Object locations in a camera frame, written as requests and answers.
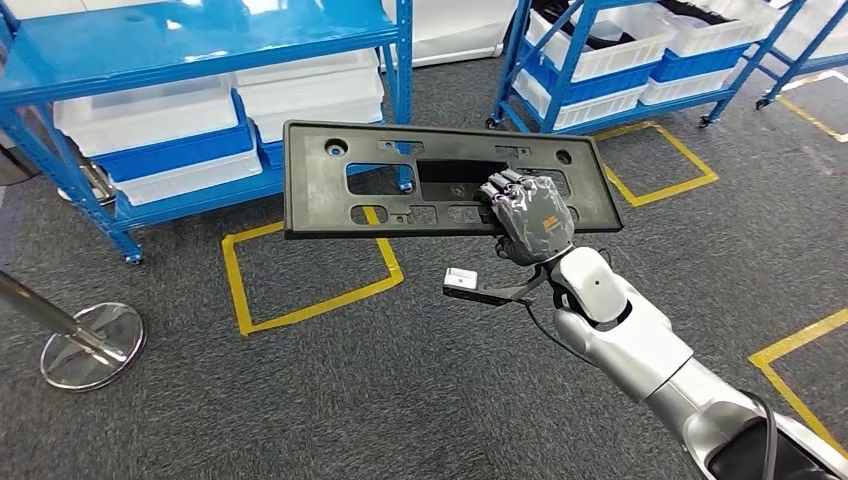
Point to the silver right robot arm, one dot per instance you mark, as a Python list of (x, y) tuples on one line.
[(642, 351)]

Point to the blue metal shelf rack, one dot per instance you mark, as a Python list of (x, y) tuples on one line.
[(811, 64), (563, 79), (199, 40)]

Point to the black camera bracket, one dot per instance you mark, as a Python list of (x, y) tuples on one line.
[(497, 295)]

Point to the black parts in bin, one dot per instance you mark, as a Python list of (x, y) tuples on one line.
[(583, 30)]

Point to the black plastic plate frame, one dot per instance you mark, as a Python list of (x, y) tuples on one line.
[(318, 192)]

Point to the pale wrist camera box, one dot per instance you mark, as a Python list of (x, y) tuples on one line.
[(461, 278)]

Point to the chrome stanchion post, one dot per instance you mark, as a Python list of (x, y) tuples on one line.
[(93, 348)]

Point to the chrome stanchion base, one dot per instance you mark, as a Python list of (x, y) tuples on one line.
[(99, 189)]

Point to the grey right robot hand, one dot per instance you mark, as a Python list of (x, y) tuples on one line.
[(536, 225)]

